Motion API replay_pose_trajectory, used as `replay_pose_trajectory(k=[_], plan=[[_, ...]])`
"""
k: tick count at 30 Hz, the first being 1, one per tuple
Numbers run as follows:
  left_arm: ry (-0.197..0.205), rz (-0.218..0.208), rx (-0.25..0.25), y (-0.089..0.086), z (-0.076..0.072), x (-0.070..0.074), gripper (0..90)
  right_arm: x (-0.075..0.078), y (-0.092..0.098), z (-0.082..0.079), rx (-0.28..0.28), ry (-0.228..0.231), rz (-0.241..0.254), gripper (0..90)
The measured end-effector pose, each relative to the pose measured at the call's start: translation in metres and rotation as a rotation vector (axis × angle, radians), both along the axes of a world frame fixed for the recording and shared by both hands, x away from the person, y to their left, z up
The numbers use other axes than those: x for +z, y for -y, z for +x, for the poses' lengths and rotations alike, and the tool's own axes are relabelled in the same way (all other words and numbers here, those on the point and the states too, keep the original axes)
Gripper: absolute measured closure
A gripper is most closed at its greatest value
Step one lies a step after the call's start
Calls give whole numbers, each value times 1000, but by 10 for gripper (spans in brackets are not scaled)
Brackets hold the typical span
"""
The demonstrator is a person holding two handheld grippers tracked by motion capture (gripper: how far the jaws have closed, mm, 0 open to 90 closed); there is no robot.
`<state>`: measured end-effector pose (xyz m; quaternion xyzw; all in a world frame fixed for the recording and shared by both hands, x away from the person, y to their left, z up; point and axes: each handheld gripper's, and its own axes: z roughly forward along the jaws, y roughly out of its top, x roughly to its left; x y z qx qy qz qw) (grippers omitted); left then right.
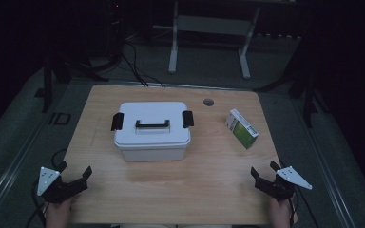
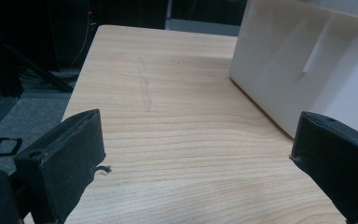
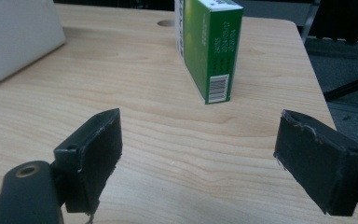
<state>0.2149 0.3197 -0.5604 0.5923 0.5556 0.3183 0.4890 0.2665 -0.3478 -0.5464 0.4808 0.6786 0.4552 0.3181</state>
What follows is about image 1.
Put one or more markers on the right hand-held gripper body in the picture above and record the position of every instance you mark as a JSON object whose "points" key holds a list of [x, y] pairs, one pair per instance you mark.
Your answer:
{"points": [[280, 188]]}

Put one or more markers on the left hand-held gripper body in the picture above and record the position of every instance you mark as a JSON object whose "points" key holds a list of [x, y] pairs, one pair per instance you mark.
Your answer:
{"points": [[60, 188]]}

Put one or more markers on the green and white carton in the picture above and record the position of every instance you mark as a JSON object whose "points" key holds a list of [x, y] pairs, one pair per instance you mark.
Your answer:
{"points": [[242, 129]]}

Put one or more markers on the white storage box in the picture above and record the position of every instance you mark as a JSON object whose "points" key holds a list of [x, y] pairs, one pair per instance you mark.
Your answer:
{"points": [[153, 154]]}

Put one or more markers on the person's right hand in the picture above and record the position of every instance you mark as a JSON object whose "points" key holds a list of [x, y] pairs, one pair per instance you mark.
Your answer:
{"points": [[280, 215]]}

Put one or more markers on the person's left hand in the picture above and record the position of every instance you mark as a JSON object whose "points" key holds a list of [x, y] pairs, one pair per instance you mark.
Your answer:
{"points": [[58, 215]]}

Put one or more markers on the black stand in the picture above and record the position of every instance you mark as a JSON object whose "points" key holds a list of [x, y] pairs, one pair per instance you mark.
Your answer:
{"points": [[307, 95], [47, 82]]}

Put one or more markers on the grey table grommet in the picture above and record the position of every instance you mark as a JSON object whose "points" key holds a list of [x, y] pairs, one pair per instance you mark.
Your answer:
{"points": [[208, 102]]}

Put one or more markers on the person's light clothing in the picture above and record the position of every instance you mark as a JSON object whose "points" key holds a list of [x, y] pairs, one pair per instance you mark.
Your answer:
{"points": [[171, 226]]}

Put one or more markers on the dark equipment with red light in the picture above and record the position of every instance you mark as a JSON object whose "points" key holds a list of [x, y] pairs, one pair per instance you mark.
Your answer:
{"points": [[115, 28]]}

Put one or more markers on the white metal stand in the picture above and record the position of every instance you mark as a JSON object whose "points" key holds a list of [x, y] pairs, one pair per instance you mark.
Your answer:
{"points": [[214, 25]]}

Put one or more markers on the black floor frame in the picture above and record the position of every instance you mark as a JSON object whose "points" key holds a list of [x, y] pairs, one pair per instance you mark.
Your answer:
{"points": [[60, 118]]}

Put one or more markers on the metal floor rail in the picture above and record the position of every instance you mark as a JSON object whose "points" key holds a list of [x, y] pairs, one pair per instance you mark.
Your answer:
{"points": [[12, 172], [332, 180]]}

